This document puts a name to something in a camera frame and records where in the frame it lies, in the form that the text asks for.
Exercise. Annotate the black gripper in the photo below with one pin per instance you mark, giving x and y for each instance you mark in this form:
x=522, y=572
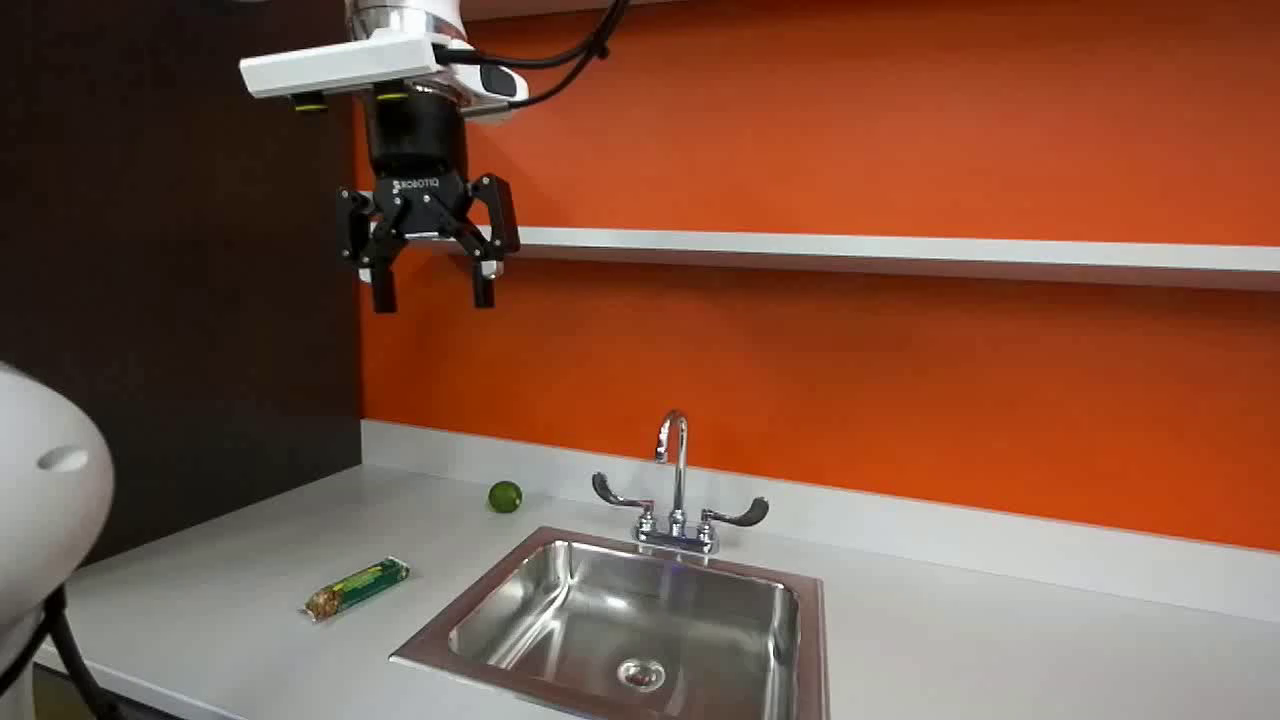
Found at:
x=418, y=186

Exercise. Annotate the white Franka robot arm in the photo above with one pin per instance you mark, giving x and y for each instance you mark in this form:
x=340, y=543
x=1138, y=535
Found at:
x=43, y=504

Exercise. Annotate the stainless steel sink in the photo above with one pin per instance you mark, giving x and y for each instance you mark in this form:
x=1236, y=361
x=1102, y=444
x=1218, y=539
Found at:
x=625, y=625

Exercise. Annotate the green lime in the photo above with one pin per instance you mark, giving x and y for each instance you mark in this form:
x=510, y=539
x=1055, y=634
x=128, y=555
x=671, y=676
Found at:
x=506, y=499

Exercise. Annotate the dark wood cabinet panel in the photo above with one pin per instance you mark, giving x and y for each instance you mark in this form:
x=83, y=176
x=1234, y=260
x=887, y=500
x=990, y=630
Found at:
x=174, y=264

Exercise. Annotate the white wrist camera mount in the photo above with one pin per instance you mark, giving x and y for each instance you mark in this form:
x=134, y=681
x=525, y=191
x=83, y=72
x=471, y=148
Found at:
x=373, y=66

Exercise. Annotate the white wall shelf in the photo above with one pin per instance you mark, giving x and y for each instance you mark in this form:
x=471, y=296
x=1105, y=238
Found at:
x=883, y=254

